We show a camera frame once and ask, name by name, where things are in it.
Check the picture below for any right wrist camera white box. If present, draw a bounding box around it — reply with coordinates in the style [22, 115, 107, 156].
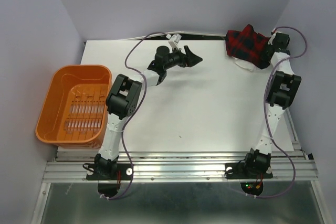
[268, 28, 277, 45]

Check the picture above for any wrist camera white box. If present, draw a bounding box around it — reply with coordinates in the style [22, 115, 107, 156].
[268, 28, 277, 45]
[166, 34, 182, 51]

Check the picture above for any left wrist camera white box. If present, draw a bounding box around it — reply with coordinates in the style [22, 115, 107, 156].
[166, 34, 182, 51]

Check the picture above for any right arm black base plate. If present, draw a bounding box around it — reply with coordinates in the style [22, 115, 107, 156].
[224, 162, 273, 180]

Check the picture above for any white crumpled skirt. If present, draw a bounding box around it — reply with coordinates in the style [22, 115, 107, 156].
[234, 58, 257, 72]

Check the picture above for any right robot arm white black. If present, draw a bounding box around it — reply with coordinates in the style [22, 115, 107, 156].
[241, 30, 301, 177]

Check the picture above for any orange plastic basket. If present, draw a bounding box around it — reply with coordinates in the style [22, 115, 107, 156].
[35, 65, 112, 148]

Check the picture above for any aluminium right side rail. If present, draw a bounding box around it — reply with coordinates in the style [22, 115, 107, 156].
[262, 36, 307, 156]

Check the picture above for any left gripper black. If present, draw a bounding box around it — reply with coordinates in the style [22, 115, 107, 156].
[163, 46, 202, 70]

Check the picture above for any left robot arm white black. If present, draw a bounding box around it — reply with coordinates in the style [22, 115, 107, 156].
[93, 46, 203, 179]

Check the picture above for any aluminium front rail frame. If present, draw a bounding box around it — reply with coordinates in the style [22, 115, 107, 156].
[43, 148, 318, 183]

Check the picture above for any red plaid skirt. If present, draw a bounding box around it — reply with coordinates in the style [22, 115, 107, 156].
[225, 24, 270, 69]

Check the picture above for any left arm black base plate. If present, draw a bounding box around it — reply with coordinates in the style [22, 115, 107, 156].
[82, 163, 133, 181]

